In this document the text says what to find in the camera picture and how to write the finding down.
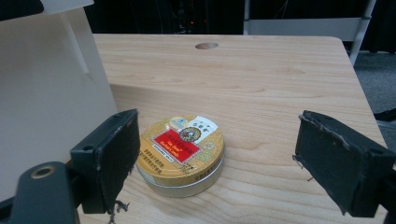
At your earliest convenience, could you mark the white plastic box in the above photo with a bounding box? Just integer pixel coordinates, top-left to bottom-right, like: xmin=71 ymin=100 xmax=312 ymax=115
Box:
xmin=0 ymin=7 xmax=120 ymax=203

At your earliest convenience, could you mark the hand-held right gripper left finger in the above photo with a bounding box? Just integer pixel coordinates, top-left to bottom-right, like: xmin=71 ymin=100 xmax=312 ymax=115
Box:
xmin=69 ymin=107 xmax=142 ymax=216

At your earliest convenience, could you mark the white desk frame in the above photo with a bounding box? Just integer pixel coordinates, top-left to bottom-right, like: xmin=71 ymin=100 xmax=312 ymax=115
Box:
xmin=242 ymin=0 xmax=377 ymax=66

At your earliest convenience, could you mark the white lid with black clips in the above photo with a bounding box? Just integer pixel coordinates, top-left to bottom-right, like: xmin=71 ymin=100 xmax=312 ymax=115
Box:
xmin=0 ymin=0 xmax=95 ymax=22

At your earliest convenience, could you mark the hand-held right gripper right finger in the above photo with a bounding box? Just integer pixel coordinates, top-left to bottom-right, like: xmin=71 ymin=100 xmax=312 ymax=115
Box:
xmin=292 ymin=109 xmax=396 ymax=218

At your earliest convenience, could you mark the black stand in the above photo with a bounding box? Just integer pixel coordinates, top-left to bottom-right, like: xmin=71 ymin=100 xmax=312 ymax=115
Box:
xmin=373 ymin=107 xmax=396 ymax=123

